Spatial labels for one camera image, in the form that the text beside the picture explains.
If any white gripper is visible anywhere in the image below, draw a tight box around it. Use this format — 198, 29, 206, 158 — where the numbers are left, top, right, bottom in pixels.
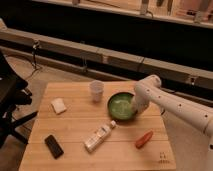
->
131, 94, 149, 114

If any green ceramic bowl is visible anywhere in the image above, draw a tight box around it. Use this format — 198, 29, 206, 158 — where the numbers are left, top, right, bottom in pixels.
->
107, 92, 137, 121

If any white plastic bottle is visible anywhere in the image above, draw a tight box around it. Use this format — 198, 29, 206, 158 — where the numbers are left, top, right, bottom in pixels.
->
84, 120, 116, 153

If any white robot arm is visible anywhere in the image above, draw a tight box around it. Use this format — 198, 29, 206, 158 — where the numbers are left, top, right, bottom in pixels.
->
132, 75, 213, 145

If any orange carrot toy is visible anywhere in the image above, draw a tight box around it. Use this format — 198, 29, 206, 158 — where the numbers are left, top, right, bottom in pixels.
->
135, 131, 153, 149

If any translucent plastic cup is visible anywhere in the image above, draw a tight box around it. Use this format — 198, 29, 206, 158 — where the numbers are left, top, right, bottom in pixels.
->
89, 80, 104, 102

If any white sponge block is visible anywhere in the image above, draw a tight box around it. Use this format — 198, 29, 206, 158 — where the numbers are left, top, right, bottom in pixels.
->
51, 98, 67, 114

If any black rectangular phone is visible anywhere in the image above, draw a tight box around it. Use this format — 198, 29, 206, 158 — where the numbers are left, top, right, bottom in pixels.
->
45, 135, 64, 159

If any black office chair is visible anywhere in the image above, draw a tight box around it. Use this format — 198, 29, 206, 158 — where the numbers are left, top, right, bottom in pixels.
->
0, 50, 37, 148

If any black hanging cable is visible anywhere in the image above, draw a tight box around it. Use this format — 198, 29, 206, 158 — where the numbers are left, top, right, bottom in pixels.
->
31, 40, 43, 72

